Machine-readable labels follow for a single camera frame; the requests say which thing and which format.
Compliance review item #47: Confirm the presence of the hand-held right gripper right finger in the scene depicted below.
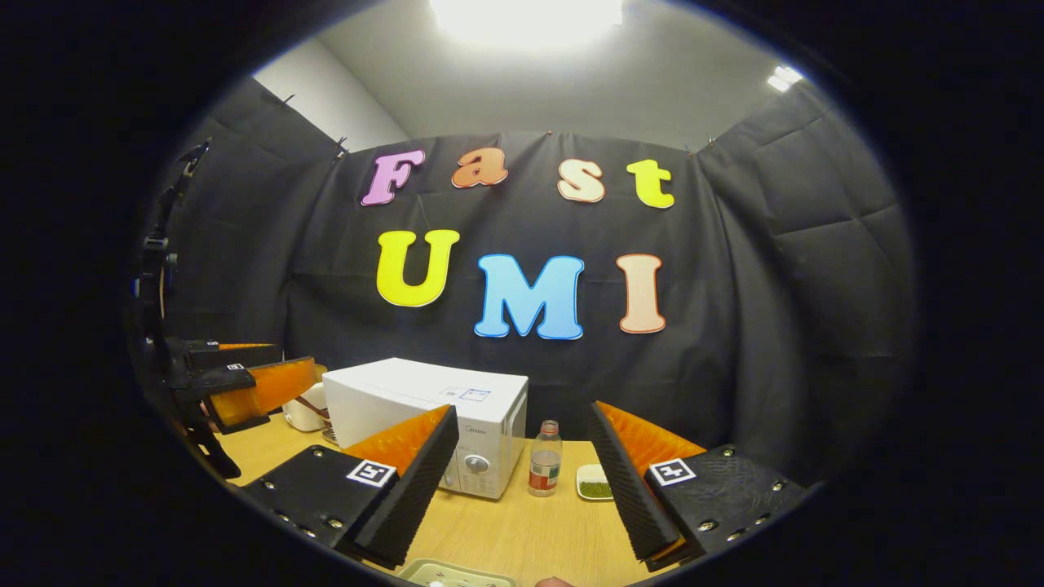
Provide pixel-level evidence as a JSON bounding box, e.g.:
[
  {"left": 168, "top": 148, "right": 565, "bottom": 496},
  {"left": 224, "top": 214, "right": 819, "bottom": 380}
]
[{"left": 591, "top": 400, "right": 810, "bottom": 572}]

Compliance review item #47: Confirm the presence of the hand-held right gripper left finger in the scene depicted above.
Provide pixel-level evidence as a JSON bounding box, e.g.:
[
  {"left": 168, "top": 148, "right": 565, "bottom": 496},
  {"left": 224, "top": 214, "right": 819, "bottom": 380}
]
[{"left": 243, "top": 405, "right": 460, "bottom": 570}]

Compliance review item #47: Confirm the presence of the white microwave oven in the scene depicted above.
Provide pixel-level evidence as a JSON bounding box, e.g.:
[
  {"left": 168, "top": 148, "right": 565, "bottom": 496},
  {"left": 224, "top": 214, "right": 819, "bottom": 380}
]
[{"left": 322, "top": 357, "right": 529, "bottom": 500}]

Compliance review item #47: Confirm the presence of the white toaster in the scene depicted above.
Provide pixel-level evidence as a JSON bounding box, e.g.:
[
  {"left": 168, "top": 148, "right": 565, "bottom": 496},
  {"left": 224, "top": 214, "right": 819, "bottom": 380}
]
[{"left": 281, "top": 382, "right": 329, "bottom": 434}]

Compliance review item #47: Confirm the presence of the white divided dish of beans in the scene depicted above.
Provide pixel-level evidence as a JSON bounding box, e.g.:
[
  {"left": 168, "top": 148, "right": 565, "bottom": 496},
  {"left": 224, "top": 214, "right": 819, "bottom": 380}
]
[{"left": 576, "top": 463, "right": 614, "bottom": 501}]

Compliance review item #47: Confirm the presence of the cream square plate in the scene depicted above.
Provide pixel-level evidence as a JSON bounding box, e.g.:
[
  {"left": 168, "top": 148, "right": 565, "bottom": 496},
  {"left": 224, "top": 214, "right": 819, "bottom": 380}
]
[{"left": 398, "top": 558, "right": 516, "bottom": 587}]

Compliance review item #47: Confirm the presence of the clear plastic bottle red label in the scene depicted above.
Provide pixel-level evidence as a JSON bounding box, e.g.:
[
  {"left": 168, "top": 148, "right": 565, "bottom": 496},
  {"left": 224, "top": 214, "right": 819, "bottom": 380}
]
[{"left": 528, "top": 420, "right": 564, "bottom": 498}]

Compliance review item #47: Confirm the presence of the large ceiling light panel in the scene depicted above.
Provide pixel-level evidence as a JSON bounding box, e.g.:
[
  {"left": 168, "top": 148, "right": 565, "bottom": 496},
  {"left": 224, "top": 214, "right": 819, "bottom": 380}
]
[{"left": 428, "top": 0, "right": 625, "bottom": 51}]

